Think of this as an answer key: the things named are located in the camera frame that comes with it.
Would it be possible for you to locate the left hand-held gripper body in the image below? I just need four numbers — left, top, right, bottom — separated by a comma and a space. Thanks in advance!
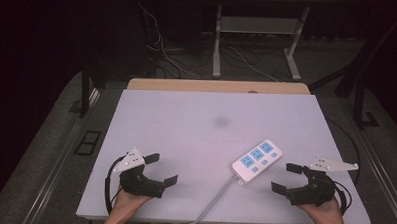
111, 146, 168, 200

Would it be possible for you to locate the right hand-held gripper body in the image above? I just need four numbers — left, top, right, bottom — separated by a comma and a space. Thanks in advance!
286, 154, 360, 209

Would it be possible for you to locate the person's left hand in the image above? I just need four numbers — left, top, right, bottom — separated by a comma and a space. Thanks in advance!
110, 188, 152, 219

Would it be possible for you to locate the person's right hand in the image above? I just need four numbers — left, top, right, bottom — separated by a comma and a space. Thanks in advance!
297, 196, 347, 224

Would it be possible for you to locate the white power strip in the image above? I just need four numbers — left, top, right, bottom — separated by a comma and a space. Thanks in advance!
230, 137, 285, 185

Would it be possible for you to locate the white table mat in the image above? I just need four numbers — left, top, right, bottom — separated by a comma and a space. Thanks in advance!
75, 86, 377, 224

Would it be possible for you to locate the black metal stand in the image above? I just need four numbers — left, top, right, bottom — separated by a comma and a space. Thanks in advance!
68, 59, 93, 119
351, 78, 382, 131

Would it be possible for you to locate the wooden table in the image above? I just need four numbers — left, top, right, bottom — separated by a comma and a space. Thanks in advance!
125, 76, 312, 97

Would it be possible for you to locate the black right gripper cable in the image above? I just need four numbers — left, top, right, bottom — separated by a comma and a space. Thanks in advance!
331, 180, 354, 216

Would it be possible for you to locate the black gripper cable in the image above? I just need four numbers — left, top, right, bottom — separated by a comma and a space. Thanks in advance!
103, 154, 127, 217
331, 180, 354, 216

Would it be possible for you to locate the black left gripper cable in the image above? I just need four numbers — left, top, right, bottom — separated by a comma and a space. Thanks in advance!
103, 154, 127, 217

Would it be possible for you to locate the grey power strip cable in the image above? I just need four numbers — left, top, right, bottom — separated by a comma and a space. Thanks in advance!
165, 172, 239, 224

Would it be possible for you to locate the black floor cable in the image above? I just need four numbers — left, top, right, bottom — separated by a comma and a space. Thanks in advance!
323, 116, 364, 186

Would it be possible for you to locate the black floor frame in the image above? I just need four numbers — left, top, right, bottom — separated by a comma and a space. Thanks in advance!
73, 129, 103, 157

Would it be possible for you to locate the aluminium floor rail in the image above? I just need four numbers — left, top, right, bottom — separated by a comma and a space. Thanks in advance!
21, 85, 101, 224
351, 125, 397, 224

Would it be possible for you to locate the white floor cable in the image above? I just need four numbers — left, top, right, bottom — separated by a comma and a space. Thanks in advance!
134, 1, 204, 80

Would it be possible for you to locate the grey metal desk frame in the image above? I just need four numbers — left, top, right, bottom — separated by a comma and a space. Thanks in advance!
211, 2, 311, 83

